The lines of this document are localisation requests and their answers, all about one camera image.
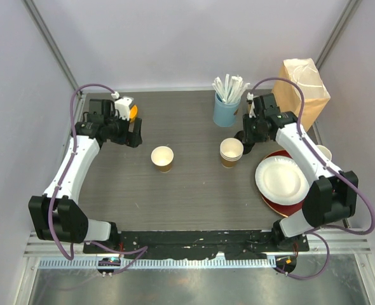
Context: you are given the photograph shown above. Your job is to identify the yellow-green mug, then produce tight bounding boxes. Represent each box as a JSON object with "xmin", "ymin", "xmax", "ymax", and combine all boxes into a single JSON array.
[{"xmin": 314, "ymin": 145, "xmax": 332, "ymax": 164}]

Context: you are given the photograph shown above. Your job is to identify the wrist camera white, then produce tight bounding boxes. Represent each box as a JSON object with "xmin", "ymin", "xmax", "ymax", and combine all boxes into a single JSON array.
[
  {"xmin": 247, "ymin": 93, "xmax": 256, "ymax": 118},
  {"xmin": 111, "ymin": 91, "xmax": 134, "ymax": 121}
]

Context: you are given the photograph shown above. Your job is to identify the orange bowl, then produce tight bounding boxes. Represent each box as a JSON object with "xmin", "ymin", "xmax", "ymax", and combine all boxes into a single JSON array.
[{"xmin": 130, "ymin": 105, "xmax": 138, "ymax": 123}]

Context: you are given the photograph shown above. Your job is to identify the stack of paper cups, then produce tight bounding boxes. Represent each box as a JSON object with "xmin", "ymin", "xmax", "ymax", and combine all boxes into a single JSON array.
[{"xmin": 219, "ymin": 138, "xmax": 244, "ymax": 168}]

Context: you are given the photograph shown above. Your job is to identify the brown paper bag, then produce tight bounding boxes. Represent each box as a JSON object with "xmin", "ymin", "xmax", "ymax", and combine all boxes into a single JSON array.
[{"xmin": 272, "ymin": 58, "xmax": 331, "ymax": 131}]

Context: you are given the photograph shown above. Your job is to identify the red round tray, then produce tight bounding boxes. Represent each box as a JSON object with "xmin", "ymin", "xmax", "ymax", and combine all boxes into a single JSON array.
[{"xmin": 261, "ymin": 149, "xmax": 304, "ymax": 217}]

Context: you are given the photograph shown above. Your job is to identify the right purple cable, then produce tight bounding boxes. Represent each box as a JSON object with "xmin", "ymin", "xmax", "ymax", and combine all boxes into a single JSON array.
[{"xmin": 250, "ymin": 77, "xmax": 375, "ymax": 280}]

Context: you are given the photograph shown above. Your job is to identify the aluminium front rail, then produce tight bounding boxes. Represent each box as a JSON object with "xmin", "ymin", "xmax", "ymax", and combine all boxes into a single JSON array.
[{"xmin": 24, "ymin": 229, "xmax": 371, "ymax": 273}]

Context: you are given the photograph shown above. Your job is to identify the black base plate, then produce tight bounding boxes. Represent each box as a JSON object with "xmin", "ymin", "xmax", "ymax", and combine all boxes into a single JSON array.
[{"xmin": 82, "ymin": 229, "xmax": 310, "ymax": 260}]

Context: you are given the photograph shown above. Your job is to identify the white wrapped straws bundle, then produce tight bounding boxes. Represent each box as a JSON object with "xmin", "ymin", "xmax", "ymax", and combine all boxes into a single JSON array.
[{"xmin": 212, "ymin": 74, "xmax": 250, "ymax": 104}]

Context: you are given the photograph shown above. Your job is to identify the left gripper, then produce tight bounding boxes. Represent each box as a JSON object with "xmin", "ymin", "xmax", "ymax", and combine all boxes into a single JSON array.
[{"xmin": 105, "ymin": 111, "xmax": 142, "ymax": 148}]

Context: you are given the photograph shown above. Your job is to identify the purple cable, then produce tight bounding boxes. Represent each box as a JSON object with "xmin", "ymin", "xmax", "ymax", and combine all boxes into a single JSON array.
[
  {"xmin": 47, "ymin": 83, "xmax": 149, "ymax": 276},
  {"xmin": 250, "ymin": 77, "xmax": 375, "ymax": 280}
]

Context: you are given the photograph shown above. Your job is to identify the blue straw holder cup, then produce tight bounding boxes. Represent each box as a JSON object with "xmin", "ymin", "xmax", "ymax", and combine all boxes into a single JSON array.
[{"xmin": 213, "ymin": 93, "xmax": 241, "ymax": 127}]

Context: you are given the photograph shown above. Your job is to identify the white paper plate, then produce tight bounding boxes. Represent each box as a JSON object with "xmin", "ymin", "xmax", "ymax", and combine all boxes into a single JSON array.
[{"xmin": 254, "ymin": 156, "xmax": 310, "ymax": 206}]

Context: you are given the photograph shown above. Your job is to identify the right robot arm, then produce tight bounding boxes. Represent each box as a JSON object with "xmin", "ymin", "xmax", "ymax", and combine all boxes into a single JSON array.
[{"xmin": 243, "ymin": 93, "xmax": 358, "ymax": 251}]

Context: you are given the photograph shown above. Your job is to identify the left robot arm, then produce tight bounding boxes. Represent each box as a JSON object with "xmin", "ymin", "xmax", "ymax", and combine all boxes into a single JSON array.
[{"xmin": 29, "ymin": 96, "xmax": 142, "ymax": 254}]

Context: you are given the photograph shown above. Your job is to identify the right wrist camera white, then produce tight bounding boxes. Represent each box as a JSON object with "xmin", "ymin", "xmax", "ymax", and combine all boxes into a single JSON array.
[{"xmin": 247, "ymin": 93, "xmax": 256, "ymax": 118}]

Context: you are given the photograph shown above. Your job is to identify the black lid stack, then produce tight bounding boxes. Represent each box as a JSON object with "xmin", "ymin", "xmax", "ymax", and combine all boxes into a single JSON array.
[{"xmin": 234, "ymin": 130, "xmax": 255, "ymax": 155}]

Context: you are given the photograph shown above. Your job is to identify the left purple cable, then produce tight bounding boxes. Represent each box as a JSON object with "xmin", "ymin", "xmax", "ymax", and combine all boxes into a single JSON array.
[{"xmin": 47, "ymin": 83, "xmax": 149, "ymax": 276}]

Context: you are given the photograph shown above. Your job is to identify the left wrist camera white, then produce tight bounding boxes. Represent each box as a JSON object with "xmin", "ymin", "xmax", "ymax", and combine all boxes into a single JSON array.
[{"xmin": 111, "ymin": 91, "xmax": 134, "ymax": 121}]

